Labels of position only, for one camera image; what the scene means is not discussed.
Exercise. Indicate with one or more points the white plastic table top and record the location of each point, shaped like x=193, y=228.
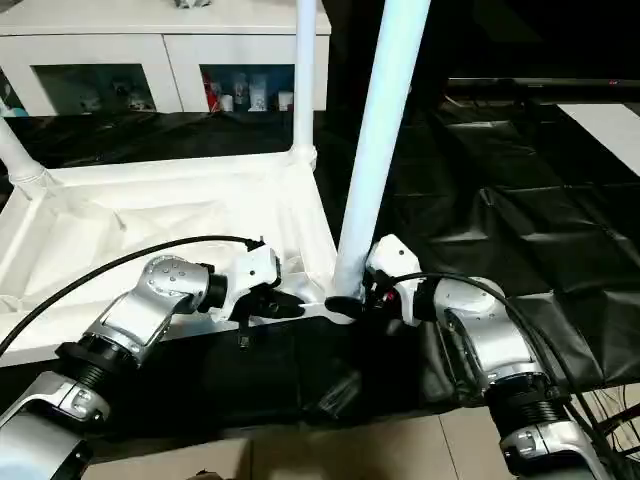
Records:
x=150, y=210

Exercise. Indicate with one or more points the white plastic table leg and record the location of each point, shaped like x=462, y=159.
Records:
x=304, y=80
x=380, y=130
x=18, y=155

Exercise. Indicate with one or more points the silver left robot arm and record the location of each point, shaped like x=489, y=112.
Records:
x=130, y=320

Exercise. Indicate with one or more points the black plastic mat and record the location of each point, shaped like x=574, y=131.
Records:
x=520, y=220

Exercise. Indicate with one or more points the white capped bottle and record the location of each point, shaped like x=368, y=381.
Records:
x=285, y=100

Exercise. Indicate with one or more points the small white jar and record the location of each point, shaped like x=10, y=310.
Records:
x=227, y=101

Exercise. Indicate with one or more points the tall clear bottle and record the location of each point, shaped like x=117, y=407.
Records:
x=258, y=92

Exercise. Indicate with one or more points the white flat board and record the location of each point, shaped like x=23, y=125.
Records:
x=610, y=120

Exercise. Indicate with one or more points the small dark grey bundle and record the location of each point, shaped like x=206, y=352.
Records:
x=193, y=3

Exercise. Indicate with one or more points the white cabinet with glass doors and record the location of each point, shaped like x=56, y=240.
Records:
x=100, y=40

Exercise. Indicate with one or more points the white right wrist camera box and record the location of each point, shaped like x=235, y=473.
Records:
x=392, y=262

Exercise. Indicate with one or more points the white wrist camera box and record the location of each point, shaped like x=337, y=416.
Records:
x=392, y=262
x=255, y=275

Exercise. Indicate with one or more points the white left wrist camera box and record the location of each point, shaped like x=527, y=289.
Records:
x=255, y=275

